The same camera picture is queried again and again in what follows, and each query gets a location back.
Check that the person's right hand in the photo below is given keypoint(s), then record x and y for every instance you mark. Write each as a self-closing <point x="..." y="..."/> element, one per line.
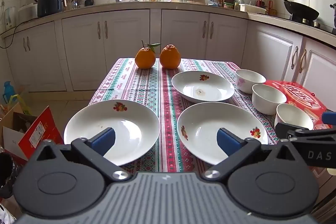
<point x="332" y="172"/>

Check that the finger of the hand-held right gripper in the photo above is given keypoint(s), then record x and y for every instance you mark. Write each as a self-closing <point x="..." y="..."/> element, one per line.
<point x="284" y="130"/>
<point x="330" y="118"/>

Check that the white rice cooker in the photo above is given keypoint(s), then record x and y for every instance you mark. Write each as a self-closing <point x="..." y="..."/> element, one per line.
<point x="27" y="12"/>

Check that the white plastic tray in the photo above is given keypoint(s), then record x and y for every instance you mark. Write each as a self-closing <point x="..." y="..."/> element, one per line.
<point x="252" y="8"/>

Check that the dark bucket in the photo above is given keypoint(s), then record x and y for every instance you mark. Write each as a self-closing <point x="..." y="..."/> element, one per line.
<point x="8" y="174"/>

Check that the white kitchen cabinets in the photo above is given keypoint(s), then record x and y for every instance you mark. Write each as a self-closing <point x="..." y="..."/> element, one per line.
<point x="126" y="50"/>

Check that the dark air fryer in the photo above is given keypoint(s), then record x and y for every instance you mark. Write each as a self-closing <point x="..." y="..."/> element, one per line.
<point x="50" y="1"/>

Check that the patterned tablecloth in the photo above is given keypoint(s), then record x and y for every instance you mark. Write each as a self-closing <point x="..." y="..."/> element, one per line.
<point x="162" y="98"/>

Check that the white floral bowl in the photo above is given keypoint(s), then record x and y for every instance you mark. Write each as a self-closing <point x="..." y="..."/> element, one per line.
<point x="291" y="115"/>
<point x="242" y="85"/>
<point x="265" y="104"/>

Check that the beige kitchen countertop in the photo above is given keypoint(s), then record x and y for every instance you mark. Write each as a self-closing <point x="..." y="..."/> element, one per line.
<point x="131" y="5"/>

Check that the white electric jug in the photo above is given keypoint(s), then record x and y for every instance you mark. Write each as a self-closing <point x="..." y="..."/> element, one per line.
<point x="10" y="18"/>

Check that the red cardboard box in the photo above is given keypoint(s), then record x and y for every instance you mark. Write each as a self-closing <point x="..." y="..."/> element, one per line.
<point x="39" y="132"/>

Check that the blue white plastic bag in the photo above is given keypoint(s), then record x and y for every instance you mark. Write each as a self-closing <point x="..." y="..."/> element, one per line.
<point x="211" y="1"/>

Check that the orange without leaf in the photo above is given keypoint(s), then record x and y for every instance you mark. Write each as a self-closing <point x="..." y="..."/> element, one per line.
<point x="170" y="57"/>

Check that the red printed package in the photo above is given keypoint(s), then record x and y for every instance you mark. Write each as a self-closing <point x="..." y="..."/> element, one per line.
<point x="302" y="95"/>

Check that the orange with green leaf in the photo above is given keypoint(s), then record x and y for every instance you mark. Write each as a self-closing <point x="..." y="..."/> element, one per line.
<point x="145" y="58"/>

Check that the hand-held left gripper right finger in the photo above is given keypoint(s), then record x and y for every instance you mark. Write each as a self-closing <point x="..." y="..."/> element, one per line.
<point x="229" y="140"/>

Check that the red seasoning bottle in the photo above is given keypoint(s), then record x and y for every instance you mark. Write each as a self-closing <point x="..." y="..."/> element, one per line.
<point x="260" y="1"/>

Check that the white printed bag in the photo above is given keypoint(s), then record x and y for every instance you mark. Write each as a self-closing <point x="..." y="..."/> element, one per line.
<point x="6" y="214"/>

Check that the yellow plastic bag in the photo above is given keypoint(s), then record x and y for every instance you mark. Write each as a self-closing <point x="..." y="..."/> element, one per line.
<point x="18" y="103"/>

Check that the gas stove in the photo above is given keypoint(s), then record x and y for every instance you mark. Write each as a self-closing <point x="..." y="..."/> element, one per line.
<point x="320" y="25"/>

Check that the blue thermos bottle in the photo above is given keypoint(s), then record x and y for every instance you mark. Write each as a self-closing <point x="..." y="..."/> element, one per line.
<point x="8" y="90"/>

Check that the black wok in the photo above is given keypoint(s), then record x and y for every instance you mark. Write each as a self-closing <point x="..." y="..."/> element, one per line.
<point x="302" y="11"/>

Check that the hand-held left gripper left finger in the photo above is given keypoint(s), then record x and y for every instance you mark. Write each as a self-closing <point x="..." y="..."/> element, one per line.
<point x="103" y="140"/>

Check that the white fruit print plate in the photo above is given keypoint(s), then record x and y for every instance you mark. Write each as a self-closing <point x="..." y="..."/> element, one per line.
<point x="118" y="119"/>
<point x="207" y="121"/>
<point x="189" y="82"/>

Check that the steel pot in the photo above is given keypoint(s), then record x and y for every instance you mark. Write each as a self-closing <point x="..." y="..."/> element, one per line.
<point x="334" y="15"/>

